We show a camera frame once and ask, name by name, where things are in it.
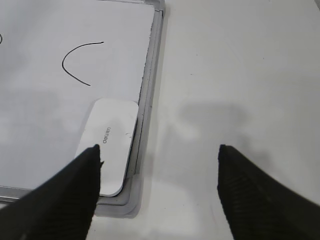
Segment white whiteboard eraser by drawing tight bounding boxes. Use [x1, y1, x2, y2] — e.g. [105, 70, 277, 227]
[75, 98, 139, 197]

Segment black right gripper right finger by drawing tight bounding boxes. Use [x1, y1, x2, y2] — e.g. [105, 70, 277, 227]
[217, 144, 320, 240]

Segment white whiteboard with aluminium frame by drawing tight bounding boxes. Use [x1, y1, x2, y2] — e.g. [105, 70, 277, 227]
[0, 0, 166, 218]

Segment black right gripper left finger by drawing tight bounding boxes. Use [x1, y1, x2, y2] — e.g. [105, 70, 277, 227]
[0, 144, 103, 240]

